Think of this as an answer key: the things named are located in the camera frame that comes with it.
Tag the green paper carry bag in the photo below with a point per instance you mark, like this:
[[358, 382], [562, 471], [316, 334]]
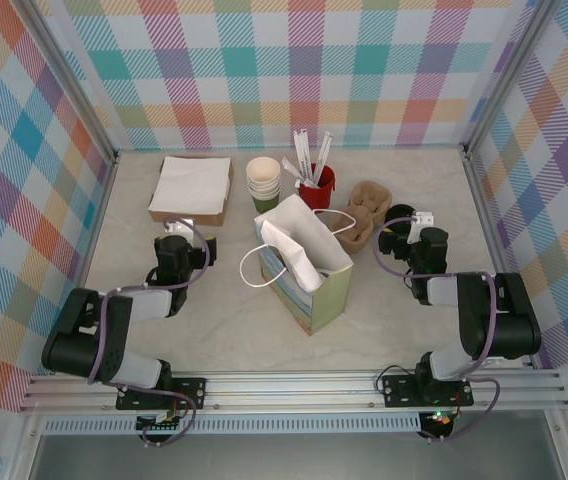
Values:
[[331, 300]]

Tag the small red metal bucket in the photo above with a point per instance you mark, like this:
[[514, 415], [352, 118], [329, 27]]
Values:
[[324, 192]]

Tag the brown pulp cup carrier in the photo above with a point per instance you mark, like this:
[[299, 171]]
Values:
[[371, 200]]

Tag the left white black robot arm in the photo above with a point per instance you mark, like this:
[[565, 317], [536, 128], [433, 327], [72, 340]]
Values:
[[89, 340]]

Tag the stack of green paper cups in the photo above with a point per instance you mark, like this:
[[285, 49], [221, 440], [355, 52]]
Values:
[[264, 172]]

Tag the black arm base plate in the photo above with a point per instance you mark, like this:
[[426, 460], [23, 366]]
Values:
[[399, 392], [191, 392]]

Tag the stack of black cup lids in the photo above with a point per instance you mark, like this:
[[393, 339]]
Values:
[[396, 212]]

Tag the aluminium frame post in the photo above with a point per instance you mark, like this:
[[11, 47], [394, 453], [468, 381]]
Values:
[[79, 80], [506, 75]]

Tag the stack of white napkins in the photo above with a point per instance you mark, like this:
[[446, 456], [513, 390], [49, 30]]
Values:
[[189, 182]]

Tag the paper-wrapped drinking straw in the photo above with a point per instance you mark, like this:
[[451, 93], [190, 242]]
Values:
[[299, 150], [291, 169], [321, 156], [307, 150], [325, 150]]

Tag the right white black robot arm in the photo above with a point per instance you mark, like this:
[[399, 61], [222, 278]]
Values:
[[519, 325]]

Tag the white paper napkin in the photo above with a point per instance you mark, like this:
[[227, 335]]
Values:
[[294, 260]]

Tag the small control circuit board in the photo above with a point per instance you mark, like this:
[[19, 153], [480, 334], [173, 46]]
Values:
[[441, 419], [161, 425]]

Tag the aluminium frame rail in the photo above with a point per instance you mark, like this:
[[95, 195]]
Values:
[[99, 210], [489, 225]]

